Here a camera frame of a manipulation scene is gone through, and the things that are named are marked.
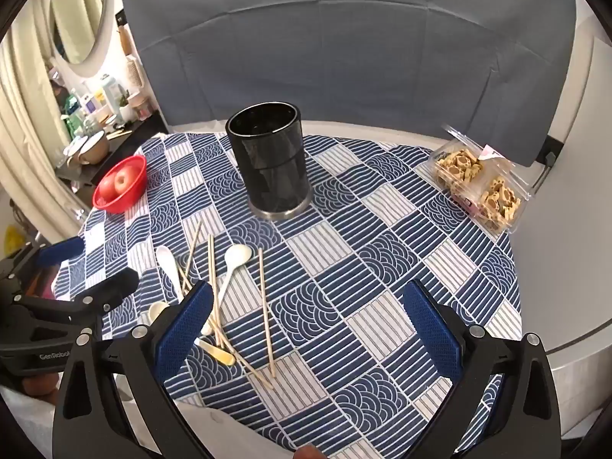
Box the oval wall mirror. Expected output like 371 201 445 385
48 0 120 80

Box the white cabinet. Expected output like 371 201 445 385
516 0 612 441

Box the blue white patterned tablecloth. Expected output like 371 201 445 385
52 131 524 459

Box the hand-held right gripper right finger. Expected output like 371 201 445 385
402 280 561 459

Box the wooden chopstick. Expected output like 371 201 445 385
182 220 202 292
213 272 230 351
208 234 225 347
210 318 274 389
257 247 277 378

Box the black backdrop clip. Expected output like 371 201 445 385
535 138 559 187

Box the white ceramic spoon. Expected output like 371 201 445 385
201 244 253 336
155 245 189 302
147 301 236 366

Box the beige curtain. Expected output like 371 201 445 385
0 24 72 230

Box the grey backdrop cloth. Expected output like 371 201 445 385
119 0 581 168

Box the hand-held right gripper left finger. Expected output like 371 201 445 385
52 280 216 459

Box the row of toiletry bottles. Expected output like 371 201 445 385
50 69 130 135

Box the black cylindrical utensil holder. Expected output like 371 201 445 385
226 101 313 221

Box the beige ceramic mug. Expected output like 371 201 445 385
62 136 89 163
76 131 110 166

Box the red plastic basket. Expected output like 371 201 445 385
92 155 148 214

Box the pile of paw-shaped cookies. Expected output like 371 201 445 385
436 149 523 233

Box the stack of paper cups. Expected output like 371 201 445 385
126 55 145 88

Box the clear plastic cookie box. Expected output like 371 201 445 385
433 124 534 235

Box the person's left hand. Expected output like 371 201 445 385
21 376 59 397

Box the black side shelf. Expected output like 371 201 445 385
55 110 169 211

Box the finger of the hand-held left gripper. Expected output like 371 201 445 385
7 268 140 320
0 236 87 280

